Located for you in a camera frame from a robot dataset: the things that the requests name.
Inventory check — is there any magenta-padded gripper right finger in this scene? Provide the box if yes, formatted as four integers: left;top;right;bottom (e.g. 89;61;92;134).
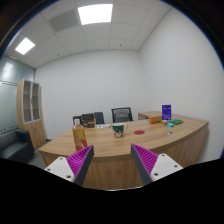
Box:
130;143;184;186

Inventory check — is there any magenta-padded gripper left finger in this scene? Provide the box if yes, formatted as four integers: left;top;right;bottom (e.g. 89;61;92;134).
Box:
43;144;95;187

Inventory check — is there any yellow-labelled tea drink bottle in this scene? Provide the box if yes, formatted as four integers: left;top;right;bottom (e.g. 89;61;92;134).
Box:
72;118;88;152

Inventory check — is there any orange wooden box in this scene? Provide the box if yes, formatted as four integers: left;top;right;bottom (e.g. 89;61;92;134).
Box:
148;115;163;125

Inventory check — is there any green white-lined mug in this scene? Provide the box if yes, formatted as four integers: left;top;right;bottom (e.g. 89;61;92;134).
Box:
111;122;129;139

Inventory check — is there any white printed leaflet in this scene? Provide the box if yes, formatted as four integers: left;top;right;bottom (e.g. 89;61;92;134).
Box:
95;123;112;129

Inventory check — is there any wooden side desk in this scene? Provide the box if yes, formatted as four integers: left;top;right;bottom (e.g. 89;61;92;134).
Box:
137;110;163;121

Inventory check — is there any flat green box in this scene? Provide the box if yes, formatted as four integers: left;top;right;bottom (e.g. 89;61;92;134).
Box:
169;118;184;126

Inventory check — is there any black mesh office chair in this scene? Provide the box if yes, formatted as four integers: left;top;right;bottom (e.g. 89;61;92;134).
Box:
111;106;134;124

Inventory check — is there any purple upright box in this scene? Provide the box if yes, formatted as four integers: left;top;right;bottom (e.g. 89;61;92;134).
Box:
161;104;172;121

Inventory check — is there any wooden glass-door shelf cabinet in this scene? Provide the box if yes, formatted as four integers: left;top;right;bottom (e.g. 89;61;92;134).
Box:
16;78;47;150

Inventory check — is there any black leather sofa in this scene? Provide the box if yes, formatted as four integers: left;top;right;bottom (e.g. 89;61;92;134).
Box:
0;129;35;164

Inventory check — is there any small square ceiling light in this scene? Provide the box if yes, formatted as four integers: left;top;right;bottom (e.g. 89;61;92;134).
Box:
14;37;36;56

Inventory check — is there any grey ceiling air vent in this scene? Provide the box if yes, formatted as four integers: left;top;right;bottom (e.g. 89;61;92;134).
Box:
48;9;80;33

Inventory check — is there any large square ceiling light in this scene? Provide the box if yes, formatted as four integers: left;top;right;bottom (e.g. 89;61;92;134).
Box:
77;3;114;26

